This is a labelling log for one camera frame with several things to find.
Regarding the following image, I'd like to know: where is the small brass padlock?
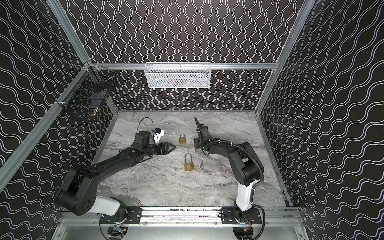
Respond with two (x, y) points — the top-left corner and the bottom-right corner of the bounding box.
(179, 134), (187, 144)

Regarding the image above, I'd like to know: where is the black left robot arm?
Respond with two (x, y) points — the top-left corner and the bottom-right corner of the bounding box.
(53, 131), (176, 216)

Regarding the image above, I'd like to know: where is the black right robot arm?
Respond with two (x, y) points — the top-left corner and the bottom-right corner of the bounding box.
(194, 118), (265, 222)

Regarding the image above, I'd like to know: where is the long shackle brass padlock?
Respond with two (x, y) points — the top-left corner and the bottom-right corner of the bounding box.
(184, 153), (195, 172)

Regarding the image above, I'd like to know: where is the white mesh wall basket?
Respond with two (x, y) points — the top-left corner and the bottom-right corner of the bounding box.
(144, 62), (212, 89)

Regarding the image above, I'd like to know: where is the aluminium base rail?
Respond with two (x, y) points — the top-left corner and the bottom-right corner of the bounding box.
(60, 207), (301, 227)

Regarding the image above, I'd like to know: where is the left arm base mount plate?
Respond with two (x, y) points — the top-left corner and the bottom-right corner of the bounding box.
(100, 207), (143, 225)

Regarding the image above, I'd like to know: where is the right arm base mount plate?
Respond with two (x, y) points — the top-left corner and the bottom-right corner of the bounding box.
(218, 207), (262, 225)

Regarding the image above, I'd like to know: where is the black wire wall basket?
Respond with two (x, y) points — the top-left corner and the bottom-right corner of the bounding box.
(61, 66), (118, 122)

